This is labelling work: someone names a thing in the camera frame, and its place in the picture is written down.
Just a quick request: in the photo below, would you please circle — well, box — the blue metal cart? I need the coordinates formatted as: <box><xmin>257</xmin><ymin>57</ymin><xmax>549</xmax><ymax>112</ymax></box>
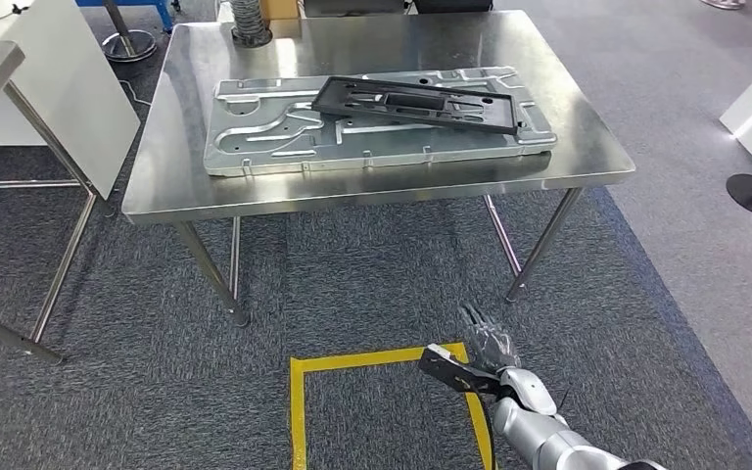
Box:
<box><xmin>75</xmin><ymin>0</ymin><xmax>183</xmax><ymax>34</ymax></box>

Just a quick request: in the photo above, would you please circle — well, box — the silver stamped metal plate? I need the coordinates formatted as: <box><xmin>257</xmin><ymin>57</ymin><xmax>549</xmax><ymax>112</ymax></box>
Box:
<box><xmin>203</xmin><ymin>65</ymin><xmax>559</xmax><ymax>178</ymax></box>

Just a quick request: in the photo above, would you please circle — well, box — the stainless steel workbench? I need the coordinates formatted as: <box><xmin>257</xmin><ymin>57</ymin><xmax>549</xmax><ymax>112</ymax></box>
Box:
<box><xmin>120</xmin><ymin>9</ymin><xmax>637</xmax><ymax>328</ymax></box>

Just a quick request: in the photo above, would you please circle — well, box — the black plastic panel part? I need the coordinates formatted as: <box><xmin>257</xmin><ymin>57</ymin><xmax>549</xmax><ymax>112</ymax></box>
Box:
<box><xmin>309</xmin><ymin>74</ymin><xmax>521</xmax><ymax>137</ymax></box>

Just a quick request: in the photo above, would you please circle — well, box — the brown cardboard box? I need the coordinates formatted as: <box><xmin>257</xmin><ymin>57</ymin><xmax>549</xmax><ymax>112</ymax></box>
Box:
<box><xmin>258</xmin><ymin>0</ymin><xmax>304</xmax><ymax>39</ymax></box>

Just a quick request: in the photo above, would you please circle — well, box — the grey ribbed duct hose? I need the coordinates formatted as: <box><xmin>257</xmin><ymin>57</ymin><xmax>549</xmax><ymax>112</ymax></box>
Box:
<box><xmin>227</xmin><ymin>0</ymin><xmax>274</xmax><ymax>49</ymax></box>

